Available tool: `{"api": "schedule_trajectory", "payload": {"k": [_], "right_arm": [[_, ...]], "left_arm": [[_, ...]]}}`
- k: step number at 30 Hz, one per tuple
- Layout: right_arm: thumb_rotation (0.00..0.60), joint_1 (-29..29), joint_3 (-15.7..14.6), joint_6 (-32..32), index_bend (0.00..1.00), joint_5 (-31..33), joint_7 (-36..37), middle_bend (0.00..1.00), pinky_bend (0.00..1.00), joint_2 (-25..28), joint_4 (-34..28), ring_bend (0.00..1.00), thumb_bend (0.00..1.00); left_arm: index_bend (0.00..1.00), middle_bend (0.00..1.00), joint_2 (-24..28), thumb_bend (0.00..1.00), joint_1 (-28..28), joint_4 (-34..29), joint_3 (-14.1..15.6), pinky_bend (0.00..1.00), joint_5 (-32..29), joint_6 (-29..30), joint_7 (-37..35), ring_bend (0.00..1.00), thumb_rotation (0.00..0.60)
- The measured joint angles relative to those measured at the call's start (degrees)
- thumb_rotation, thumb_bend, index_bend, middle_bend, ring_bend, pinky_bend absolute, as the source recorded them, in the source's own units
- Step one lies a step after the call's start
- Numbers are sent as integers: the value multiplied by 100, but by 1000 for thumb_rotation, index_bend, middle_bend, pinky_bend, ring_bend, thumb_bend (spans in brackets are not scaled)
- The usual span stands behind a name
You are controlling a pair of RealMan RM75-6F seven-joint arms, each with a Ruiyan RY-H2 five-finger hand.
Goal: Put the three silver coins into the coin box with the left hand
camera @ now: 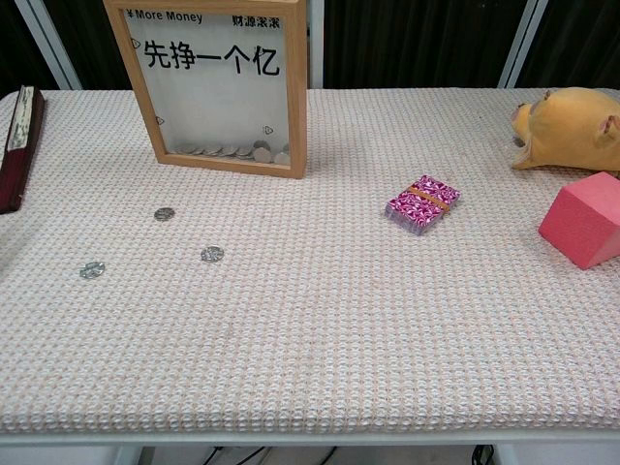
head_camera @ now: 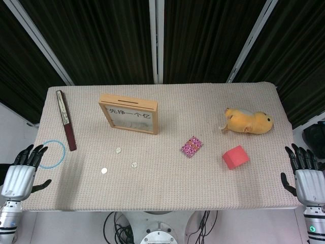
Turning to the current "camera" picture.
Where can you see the beige woven tablecloth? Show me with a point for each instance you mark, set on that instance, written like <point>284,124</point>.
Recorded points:
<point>310,315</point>

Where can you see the white table frame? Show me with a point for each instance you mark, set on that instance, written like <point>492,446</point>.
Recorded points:
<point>310,438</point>

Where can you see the wooden framed money box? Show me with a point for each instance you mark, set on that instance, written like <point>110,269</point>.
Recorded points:
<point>218,106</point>

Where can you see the yellow plush toy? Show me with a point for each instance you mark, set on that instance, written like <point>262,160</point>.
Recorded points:
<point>567,131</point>

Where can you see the pink patterned card deck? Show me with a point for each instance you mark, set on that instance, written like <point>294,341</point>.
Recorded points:
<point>422,206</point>

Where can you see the pink foam cube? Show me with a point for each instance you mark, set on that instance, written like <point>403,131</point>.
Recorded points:
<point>581,223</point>

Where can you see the white frame post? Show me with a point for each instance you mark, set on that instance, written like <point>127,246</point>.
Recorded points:
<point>523,43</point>
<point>48,43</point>
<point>316,43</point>

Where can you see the black pleated curtain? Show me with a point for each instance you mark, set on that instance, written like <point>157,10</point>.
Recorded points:
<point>412,43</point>

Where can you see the dark red folded fan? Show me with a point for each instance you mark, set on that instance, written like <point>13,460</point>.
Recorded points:
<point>19,145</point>

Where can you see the silver coin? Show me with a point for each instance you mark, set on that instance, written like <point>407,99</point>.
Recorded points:
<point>164,213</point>
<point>92,269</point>
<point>211,254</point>
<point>262,156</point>
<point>281,158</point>

